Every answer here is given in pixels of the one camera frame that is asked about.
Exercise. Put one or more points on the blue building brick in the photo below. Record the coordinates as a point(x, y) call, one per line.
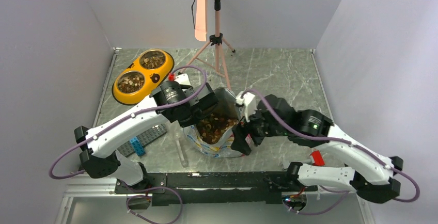
point(137, 146)

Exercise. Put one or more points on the kibble in far bowl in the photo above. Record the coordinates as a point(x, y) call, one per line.
point(152, 60)

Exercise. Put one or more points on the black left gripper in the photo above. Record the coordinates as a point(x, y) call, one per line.
point(195, 118)

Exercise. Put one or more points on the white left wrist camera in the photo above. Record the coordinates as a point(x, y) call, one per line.
point(182, 79)

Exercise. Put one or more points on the kibble in bowl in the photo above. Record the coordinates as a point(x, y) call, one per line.
point(130, 82)
point(152, 60)

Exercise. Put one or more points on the grey building baseplate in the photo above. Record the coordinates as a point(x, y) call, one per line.
point(146, 138)

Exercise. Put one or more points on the kibble in near bowl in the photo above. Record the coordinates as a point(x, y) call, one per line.
point(130, 82)

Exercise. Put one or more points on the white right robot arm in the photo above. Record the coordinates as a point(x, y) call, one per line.
point(365, 172)

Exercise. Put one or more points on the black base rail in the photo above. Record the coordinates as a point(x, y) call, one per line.
point(215, 187)

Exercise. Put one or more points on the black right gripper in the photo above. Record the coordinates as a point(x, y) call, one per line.
point(239, 142)

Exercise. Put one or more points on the pink tripod stand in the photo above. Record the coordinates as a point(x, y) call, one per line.
point(218, 41)

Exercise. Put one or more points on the red clamp block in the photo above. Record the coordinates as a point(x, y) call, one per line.
point(317, 158)

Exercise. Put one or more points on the yellow double pet bowl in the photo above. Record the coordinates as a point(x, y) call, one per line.
point(147, 72)

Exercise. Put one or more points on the pet food bag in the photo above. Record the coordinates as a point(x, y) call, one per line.
point(222, 149)

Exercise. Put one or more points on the pet food kibble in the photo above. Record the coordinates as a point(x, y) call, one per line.
point(212, 127)

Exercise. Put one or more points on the pink light panel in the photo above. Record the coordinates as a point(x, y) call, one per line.
point(199, 17)

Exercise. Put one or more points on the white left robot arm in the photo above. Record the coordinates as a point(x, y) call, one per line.
point(171, 102)

